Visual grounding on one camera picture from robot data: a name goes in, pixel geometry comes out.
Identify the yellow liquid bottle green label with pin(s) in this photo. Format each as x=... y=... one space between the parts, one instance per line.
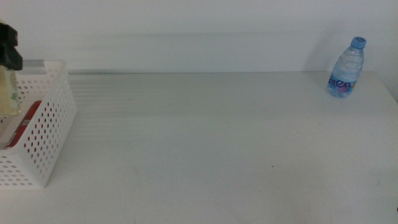
x=7 y=93

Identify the white perforated plastic basket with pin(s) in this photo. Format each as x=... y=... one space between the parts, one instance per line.
x=53 y=124

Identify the red soda can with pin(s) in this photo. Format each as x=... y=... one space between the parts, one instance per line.
x=26 y=124

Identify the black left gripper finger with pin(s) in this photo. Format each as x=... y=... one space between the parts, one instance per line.
x=7 y=49

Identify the small water bottle blue cap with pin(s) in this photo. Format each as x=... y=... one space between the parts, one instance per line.
x=345 y=73

